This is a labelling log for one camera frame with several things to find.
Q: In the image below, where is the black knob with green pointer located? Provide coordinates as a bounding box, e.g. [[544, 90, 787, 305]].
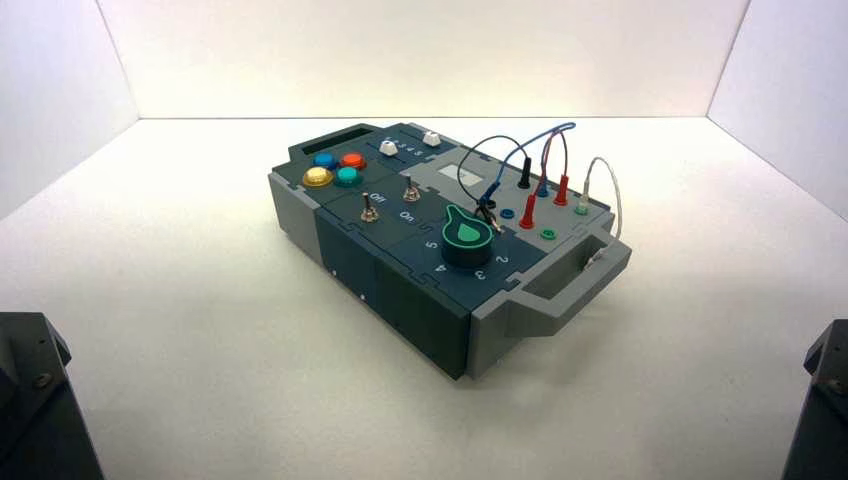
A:
[[440, 203, 502, 270]]

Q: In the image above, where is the thin red cable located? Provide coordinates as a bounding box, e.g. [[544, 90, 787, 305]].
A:
[[537, 130, 570, 181]]

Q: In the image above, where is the thin blue cable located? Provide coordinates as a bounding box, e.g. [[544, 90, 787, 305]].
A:
[[486, 121, 578, 195]]

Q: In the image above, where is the grey and blue task box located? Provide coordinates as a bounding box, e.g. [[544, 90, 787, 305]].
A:
[[267, 121, 633, 382]]

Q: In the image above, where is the white label window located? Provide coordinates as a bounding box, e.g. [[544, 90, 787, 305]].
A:
[[438, 163, 485, 187]]

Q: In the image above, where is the thin black cable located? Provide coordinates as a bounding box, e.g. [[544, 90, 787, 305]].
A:
[[456, 135, 531, 208]]

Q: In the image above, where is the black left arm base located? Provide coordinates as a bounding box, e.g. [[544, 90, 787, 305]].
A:
[[0, 312, 106, 480]]

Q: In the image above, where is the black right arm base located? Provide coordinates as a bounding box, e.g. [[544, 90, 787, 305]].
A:
[[781, 319, 848, 480]]

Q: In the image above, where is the white cable with clear plug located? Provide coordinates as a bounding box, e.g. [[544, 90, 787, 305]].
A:
[[582, 156, 625, 269]]

